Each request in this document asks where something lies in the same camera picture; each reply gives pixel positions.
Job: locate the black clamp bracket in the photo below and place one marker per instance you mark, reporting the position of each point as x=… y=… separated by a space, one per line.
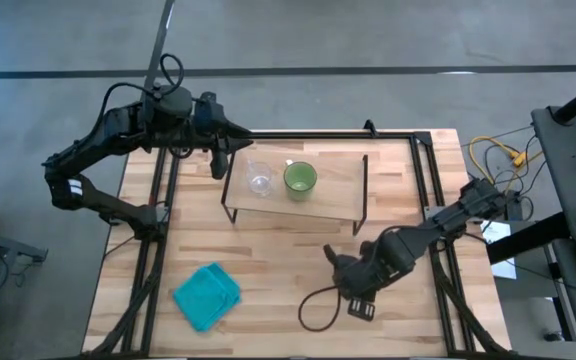
x=370 y=128

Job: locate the white paper sheet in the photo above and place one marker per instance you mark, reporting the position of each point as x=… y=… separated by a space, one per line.
x=500 y=240

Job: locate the black metal table frame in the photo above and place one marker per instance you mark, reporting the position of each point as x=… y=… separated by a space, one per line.
x=420 y=175

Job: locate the black upright pole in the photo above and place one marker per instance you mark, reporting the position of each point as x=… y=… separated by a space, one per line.
x=160 y=45

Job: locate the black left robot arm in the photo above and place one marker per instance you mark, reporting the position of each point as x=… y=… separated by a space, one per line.
x=118 y=125

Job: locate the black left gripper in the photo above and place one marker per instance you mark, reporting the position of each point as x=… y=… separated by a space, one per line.
x=211 y=120

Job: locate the grey desk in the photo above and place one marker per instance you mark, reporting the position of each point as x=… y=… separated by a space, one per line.
x=3 y=245

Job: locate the clear glass cup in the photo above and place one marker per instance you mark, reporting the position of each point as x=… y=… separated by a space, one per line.
x=259 y=179

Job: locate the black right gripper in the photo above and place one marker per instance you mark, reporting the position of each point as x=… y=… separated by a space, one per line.
x=355 y=277

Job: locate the teal folded cloth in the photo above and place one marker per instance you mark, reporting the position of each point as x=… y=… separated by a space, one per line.
x=207 y=296

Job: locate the grey side table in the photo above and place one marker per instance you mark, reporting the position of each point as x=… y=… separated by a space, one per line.
x=568 y=170

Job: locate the wooden shelf black metal legs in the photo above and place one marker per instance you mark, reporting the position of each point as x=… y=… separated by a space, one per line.
x=318 y=195

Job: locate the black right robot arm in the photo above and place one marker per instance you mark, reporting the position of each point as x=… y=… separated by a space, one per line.
x=418 y=240

